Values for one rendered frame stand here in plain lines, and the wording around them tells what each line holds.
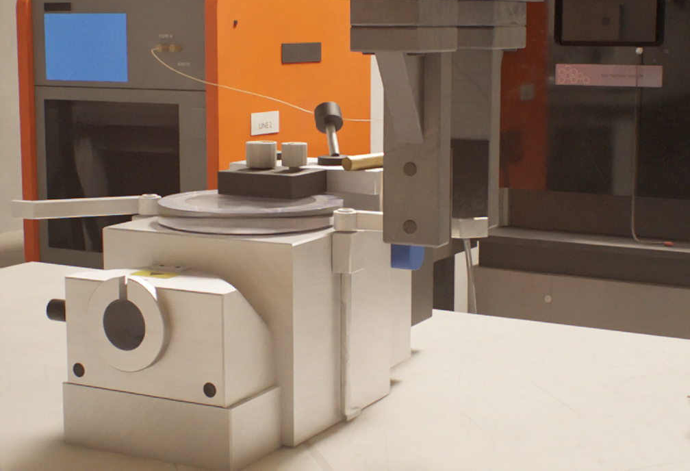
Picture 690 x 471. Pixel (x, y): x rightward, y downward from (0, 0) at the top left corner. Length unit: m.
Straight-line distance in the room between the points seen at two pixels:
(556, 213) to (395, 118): 1.72
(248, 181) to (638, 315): 1.53
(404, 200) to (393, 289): 0.13
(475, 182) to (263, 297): 0.11
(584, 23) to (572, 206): 0.30
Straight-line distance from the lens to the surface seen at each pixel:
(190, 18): 1.83
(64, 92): 1.97
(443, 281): 2.38
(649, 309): 2.12
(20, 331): 0.82
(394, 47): 0.52
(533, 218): 2.27
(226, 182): 0.64
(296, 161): 0.64
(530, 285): 2.18
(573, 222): 2.24
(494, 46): 0.59
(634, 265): 2.13
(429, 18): 0.52
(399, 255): 0.65
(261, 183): 0.63
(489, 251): 2.22
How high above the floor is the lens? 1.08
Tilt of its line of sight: 8 degrees down
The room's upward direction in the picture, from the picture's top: straight up
